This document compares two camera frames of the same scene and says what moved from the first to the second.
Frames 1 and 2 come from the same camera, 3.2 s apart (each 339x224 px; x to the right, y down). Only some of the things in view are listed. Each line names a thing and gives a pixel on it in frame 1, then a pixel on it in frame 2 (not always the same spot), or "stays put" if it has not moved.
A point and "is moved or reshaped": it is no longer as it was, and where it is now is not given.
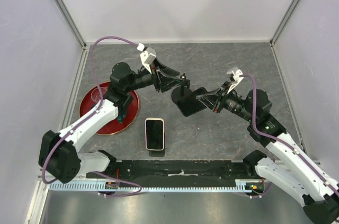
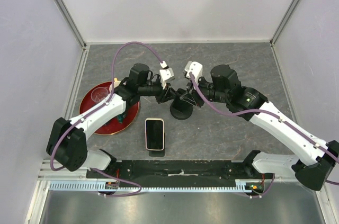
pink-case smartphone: [154, 134] stays put
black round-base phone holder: [179, 92] is moved or reshaped
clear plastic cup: [95, 95] stays put
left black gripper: [164, 84] → [167, 94]
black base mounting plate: [153, 170] stays put
